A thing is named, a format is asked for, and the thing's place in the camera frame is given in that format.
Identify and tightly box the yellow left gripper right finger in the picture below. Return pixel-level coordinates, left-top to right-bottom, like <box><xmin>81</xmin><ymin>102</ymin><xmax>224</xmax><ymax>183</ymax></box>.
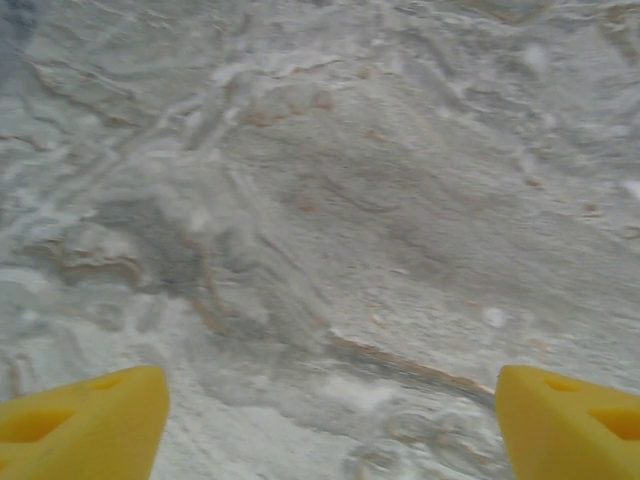
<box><xmin>494</xmin><ymin>364</ymin><xmax>640</xmax><ymax>480</ymax></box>

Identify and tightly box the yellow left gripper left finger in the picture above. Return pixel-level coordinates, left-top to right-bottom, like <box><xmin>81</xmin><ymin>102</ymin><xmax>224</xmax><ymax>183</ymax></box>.
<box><xmin>0</xmin><ymin>365</ymin><xmax>169</xmax><ymax>480</ymax></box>

